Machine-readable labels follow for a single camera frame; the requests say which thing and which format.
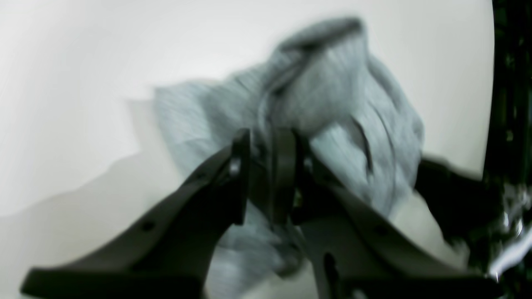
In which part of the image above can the left gripper black image-right right finger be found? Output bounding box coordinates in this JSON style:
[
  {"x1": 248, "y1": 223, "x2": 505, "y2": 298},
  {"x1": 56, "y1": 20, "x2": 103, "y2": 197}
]
[{"x1": 270, "y1": 128, "x2": 503, "y2": 299}]

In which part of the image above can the grey T-shirt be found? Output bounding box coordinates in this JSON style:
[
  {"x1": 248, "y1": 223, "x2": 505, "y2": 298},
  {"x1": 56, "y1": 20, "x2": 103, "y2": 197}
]
[{"x1": 154, "y1": 17, "x2": 424, "y2": 299}]

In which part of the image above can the left gripper black image-right left finger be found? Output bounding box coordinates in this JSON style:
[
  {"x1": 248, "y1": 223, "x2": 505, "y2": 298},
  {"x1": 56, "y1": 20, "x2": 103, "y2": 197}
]
[{"x1": 20, "y1": 129, "x2": 251, "y2": 299}]

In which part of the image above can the black robot arm image-left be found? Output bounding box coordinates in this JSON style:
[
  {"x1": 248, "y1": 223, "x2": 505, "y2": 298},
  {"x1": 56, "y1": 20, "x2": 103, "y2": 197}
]
[{"x1": 414, "y1": 158, "x2": 504, "y2": 254}]

